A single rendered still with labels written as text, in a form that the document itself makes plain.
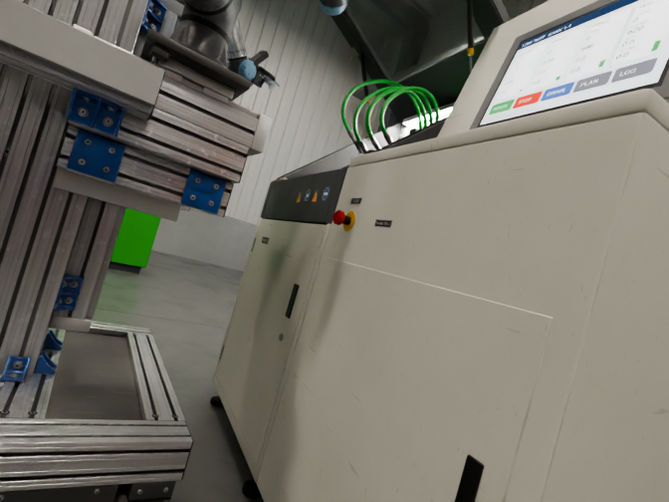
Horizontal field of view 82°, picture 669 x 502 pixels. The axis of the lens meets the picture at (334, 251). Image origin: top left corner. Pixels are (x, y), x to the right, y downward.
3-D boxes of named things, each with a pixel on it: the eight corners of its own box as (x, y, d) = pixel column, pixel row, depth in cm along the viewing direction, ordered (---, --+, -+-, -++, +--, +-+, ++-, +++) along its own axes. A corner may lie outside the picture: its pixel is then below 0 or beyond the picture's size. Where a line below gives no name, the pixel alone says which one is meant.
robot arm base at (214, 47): (165, 42, 82) (178, -2, 82) (156, 63, 95) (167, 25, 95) (233, 77, 90) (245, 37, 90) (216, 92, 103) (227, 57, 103)
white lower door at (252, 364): (213, 374, 163) (259, 217, 165) (219, 375, 164) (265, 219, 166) (254, 465, 105) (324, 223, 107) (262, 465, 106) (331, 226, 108)
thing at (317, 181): (262, 217, 164) (273, 181, 164) (272, 220, 166) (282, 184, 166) (325, 222, 108) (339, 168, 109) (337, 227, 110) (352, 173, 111)
